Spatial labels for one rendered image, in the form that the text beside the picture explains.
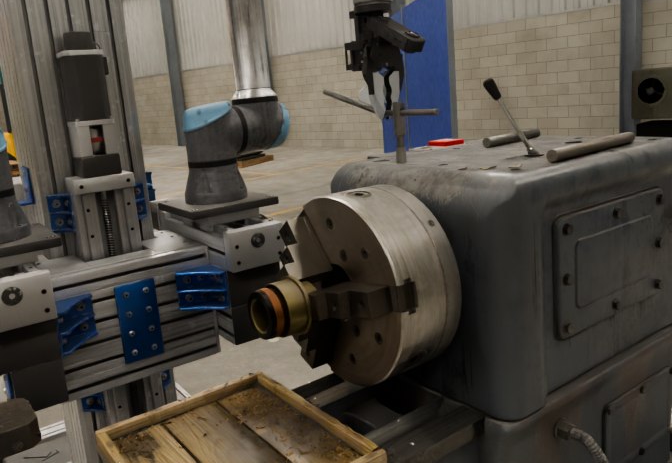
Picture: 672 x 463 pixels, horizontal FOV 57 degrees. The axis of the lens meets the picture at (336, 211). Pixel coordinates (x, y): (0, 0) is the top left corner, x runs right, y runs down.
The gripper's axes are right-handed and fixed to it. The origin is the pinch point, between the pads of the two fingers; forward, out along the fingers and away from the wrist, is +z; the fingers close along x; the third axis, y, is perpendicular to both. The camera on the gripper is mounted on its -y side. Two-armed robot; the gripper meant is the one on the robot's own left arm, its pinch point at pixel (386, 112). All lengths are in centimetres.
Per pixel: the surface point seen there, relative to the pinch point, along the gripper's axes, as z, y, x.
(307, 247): 19.6, -8.5, 26.2
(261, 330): 29.5, -11.5, 37.7
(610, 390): 54, -32, -22
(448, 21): -58, 308, -346
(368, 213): 13.4, -19.8, 22.1
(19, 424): 33, -8, 71
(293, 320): 27.6, -16.1, 34.6
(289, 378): 134, 163, -65
